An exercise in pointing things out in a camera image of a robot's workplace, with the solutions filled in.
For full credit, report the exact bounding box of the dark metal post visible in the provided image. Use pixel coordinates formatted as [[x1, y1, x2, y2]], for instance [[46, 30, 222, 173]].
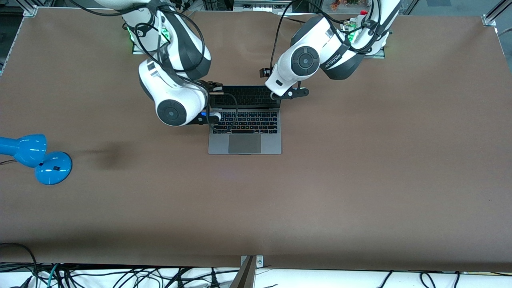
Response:
[[229, 256, 257, 288]]

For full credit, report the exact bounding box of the grey laptop with black keyboard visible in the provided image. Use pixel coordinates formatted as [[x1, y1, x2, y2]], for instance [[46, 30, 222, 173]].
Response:
[[208, 85, 282, 155]]

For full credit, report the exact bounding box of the black looped floor cable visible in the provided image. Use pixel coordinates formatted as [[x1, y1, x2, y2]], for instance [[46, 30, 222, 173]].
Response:
[[0, 242, 39, 288]]

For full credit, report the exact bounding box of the aluminium frame profile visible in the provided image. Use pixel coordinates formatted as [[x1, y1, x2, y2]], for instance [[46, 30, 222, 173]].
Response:
[[481, 0, 512, 27], [0, 0, 39, 76]]

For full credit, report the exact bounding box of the grey electronics box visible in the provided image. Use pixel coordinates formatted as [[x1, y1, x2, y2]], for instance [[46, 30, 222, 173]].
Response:
[[233, 0, 293, 12]]

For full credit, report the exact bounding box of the teal floor cable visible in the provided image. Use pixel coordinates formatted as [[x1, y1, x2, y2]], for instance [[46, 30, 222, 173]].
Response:
[[46, 263, 61, 288]]

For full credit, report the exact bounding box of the blue desk lamp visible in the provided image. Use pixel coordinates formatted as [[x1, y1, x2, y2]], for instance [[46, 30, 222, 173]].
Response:
[[0, 134, 73, 186]]

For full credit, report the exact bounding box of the silver table edge bracket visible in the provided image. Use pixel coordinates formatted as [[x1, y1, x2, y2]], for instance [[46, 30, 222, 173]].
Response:
[[240, 255, 264, 268]]

